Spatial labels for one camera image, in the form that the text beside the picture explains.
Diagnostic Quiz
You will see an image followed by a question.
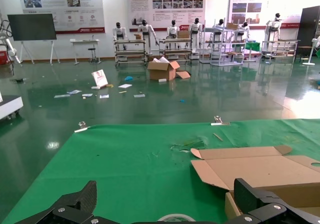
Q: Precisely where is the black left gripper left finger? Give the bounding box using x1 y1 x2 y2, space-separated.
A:
14 180 111 224

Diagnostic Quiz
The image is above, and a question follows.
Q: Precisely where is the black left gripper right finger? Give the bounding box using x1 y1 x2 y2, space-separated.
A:
224 178 320 224

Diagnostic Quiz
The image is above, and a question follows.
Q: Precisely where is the open cardboard box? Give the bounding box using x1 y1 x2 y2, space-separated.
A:
190 145 320 221

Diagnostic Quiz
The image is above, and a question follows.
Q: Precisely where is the red box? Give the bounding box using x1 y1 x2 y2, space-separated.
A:
0 50 12 65

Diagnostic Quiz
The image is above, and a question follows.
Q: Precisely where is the green tablecloth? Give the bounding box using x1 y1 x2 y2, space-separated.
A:
0 118 320 224

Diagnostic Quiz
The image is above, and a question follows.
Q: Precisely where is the silver binder clip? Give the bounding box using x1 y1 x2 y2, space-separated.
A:
74 120 91 134
210 115 231 127

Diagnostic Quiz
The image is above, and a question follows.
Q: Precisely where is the white tape roll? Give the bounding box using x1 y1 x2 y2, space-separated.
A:
156 213 197 224

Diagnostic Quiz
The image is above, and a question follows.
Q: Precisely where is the white wheeled cart base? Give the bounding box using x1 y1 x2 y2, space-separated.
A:
0 93 25 121

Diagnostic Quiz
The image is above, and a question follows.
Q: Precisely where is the white metal rack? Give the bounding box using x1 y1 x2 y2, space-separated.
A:
199 23 245 67

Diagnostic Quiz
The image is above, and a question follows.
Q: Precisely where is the black stool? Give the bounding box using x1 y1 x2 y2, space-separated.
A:
87 47 99 64

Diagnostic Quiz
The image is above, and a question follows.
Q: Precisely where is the green covered table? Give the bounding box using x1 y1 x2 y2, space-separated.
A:
244 41 261 60

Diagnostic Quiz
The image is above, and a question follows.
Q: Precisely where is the white standing fan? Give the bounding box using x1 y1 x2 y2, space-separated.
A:
302 35 320 66

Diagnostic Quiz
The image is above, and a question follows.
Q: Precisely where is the large open cardboard carton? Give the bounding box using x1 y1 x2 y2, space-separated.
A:
146 56 192 82

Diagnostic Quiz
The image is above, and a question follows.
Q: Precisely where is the small white table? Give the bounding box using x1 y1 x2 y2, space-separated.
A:
69 38 102 65

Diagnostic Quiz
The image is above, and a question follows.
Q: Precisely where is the white humanoid robot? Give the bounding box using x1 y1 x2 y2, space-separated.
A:
137 19 160 55
112 22 127 50
236 21 251 44
264 13 284 55
166 19 180 39
212 18 226 45
188 18 204 60

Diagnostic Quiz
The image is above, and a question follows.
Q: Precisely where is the black cabinet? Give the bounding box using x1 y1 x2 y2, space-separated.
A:
295 5 320 63

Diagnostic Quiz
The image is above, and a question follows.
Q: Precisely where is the black screen on stand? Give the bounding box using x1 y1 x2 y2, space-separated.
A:
7 13 61 65

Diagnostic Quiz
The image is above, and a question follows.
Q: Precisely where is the metal frame workbench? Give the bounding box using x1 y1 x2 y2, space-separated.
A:
261 39 301 59
159 37 193 61
114 39 148 67

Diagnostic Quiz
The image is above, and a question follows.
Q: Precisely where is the red white wall poster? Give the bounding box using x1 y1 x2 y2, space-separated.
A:
228 0 308 30
126 0 207 32
18 0 105 34

